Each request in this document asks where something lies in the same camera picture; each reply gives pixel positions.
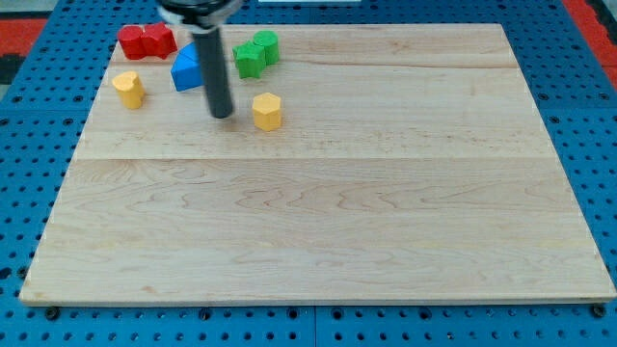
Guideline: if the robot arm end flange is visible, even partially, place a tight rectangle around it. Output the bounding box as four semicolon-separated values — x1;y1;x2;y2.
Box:
156;0;243;30

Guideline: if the blue triangle block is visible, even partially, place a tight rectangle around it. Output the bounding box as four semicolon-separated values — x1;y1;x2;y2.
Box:
171;54;203;92

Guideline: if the yellow heart block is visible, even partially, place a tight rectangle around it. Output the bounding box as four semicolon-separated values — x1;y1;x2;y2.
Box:
112;70;146;109

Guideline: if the yellow hexagon block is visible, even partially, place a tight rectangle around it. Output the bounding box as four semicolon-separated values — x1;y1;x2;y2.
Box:
252;93;282;131

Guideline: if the wooden board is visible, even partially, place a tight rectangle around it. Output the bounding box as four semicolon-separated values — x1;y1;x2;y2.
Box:
20;24;616;307

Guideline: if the green star block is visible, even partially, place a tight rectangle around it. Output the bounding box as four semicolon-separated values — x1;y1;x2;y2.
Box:
232;41;266;79

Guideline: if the green cylinder block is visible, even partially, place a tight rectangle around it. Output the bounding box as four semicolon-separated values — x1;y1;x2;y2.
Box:
253;30;280;66

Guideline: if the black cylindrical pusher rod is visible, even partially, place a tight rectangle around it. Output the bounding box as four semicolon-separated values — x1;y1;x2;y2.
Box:
193;27;234;119

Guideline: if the blue curved block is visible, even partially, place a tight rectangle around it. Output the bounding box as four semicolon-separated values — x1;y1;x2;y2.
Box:
177;42;199;63

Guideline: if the red star block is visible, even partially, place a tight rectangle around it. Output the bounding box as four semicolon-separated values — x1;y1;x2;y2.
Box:
141;22;177;60

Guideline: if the red cylinder block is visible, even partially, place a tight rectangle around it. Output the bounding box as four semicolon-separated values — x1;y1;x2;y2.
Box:
117;25;146;60

